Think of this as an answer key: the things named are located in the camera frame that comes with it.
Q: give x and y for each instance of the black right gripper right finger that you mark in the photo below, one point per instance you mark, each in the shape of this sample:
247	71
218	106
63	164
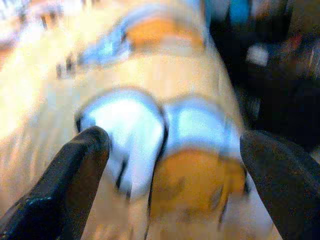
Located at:
287	190

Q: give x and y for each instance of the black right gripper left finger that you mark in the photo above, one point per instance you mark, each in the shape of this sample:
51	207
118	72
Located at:
62	180

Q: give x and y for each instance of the yellow cartoon print blanket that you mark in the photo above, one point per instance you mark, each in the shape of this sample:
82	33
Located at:
175	75

